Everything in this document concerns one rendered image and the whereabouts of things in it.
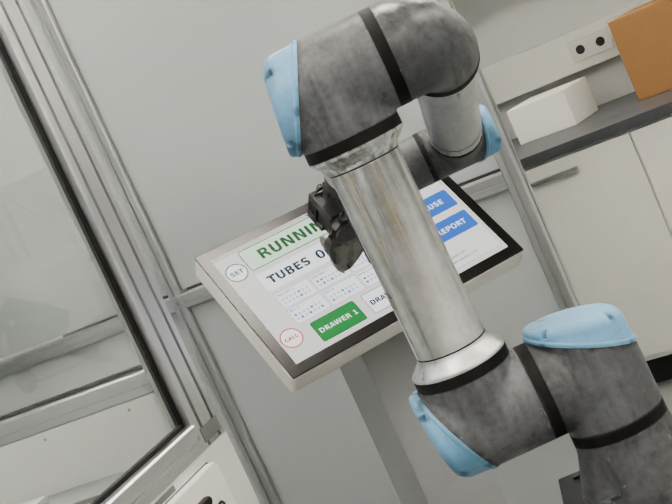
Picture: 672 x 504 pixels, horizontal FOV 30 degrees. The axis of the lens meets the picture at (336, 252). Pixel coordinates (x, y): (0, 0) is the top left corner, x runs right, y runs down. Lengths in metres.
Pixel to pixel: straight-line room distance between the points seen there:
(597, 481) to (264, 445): 2.03
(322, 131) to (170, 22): 1.85
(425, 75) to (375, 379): 1.01
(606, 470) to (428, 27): 0.54
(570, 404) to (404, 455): 0.93
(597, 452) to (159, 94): 2.01
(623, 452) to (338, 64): 0.54
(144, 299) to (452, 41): 0.77
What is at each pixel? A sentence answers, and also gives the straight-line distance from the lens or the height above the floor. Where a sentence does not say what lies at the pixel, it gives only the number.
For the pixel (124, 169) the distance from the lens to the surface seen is 3.34.
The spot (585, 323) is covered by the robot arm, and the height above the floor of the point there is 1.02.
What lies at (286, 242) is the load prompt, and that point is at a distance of 2.28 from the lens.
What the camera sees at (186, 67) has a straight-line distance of 3.19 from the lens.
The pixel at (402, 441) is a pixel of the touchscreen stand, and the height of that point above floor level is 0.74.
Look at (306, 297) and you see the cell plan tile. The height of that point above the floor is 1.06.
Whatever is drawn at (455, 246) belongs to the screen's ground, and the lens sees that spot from 2.31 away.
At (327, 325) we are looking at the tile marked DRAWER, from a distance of 2.17.
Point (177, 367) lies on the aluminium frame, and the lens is 1.98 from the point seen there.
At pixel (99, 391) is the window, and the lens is 1.84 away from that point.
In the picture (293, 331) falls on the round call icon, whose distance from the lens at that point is 2.16.
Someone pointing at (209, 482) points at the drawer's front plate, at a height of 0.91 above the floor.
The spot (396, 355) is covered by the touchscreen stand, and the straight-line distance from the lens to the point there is 2.31.
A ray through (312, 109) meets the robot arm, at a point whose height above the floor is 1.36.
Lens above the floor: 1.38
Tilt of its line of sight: 7 degrees down
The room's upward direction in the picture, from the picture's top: 24 degrees counter-clockwise
